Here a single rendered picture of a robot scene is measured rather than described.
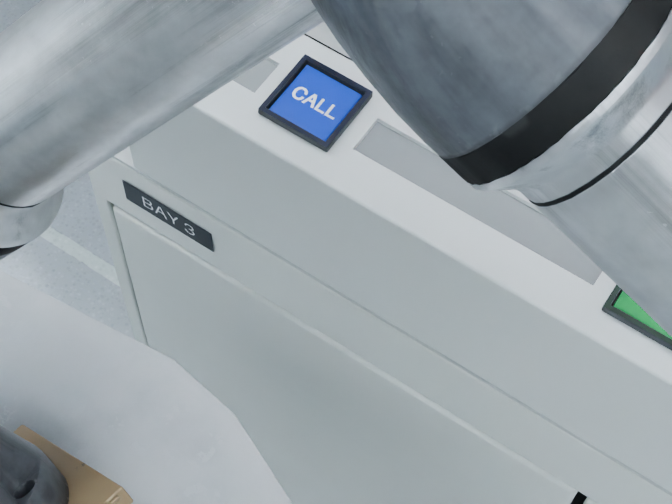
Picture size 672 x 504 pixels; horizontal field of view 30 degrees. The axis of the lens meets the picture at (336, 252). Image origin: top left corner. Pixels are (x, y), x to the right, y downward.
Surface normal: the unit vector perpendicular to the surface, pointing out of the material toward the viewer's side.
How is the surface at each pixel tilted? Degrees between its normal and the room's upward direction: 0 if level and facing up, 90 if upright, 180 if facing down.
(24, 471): 48
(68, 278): 0
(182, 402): 0
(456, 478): 90
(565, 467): 90
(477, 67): 55
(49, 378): 0
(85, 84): 67
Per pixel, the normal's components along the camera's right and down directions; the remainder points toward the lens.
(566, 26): 0.13, 0.18
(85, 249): 0.02, -0.48
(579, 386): -0.56, 0.72
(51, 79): -0.46, 0.34
